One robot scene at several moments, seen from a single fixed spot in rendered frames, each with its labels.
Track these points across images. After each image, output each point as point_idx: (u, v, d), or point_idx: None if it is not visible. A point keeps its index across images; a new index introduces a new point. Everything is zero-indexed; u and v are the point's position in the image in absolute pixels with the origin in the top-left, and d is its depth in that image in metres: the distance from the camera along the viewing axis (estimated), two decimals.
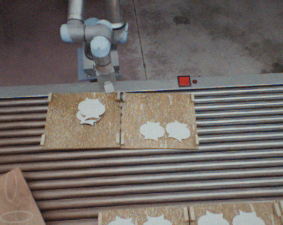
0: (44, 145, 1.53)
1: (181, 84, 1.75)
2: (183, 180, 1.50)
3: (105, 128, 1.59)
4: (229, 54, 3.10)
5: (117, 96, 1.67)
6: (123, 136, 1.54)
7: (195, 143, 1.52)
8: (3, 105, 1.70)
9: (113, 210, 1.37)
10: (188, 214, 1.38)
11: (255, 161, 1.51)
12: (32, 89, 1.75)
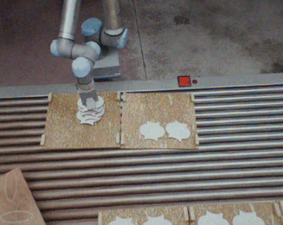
0: (44, 145, 1.53)
1: (181, 84, 1.75)
2: (183, 180, 1.50)
3: (105, 128, 1.59)
4: (229, 54, 3.10)
5: (117, 96, 1.67)
6: (123, 136, 1.54)
7: (195, 143, 1.52)
8: (3, 105, 1.70)
9: (113, 210, 1.37)
10: (188, 214, 1.38)
11: (255, 161, 1.51)
12: (32, 89, 1.75)
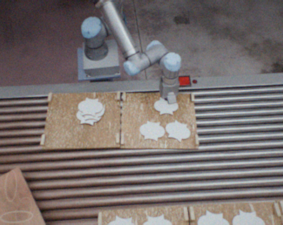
0: (44, 145, 1.53)
1: (181, 84, 1.75)
2: (183, 180, 1.50)
3: (105, 128, 1.59)
4: (229, 54, 3.10)
5: (117, 96, 1.67)
6: (123, 136, 1.54)
7: (195, 143, 1.52)
8: (3, 105, 1.70)
9: (113, 210, 1.37)
10: (188, 214, 1.38)
11: (255, 161, 1.51)
12: (32, 89, 1.75)
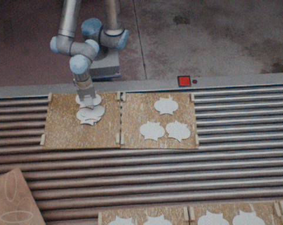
0: (44, 145, 1.53)
1: (181, 84, 1.75)
2: (183, 180, 1.50)
3: (105, 128, 1.59)
4: (229, 54, 3.10)
5: (117, 96, 1.67)
6: (123, 136, 1.54)
7: (195, 143, 1.52)
8: (3, 105, 1.70)
9: (113, 210, 1.37)
10: (188, 214, 1.38)
11: (255, 161, 1.51)
12: (32, 89, 1.75)
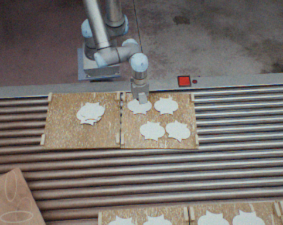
0: (44, 145, 1.53)
1: (181, 84, 1.75)
2: (183, 180, 1.50)
3: (105, 128, 1.59)
4: (229, 54, 3.10)
5: (117, 96, 1.67)
6: (123, 136, 1.54)
7: (195, 143, 1.52)
8: (3, 105, 1.70)
9: (113, 210, 1.37)
10: (188, 214, 1.38)
11: (255, 161, 1.51)
12: (32, 89, 1.75)
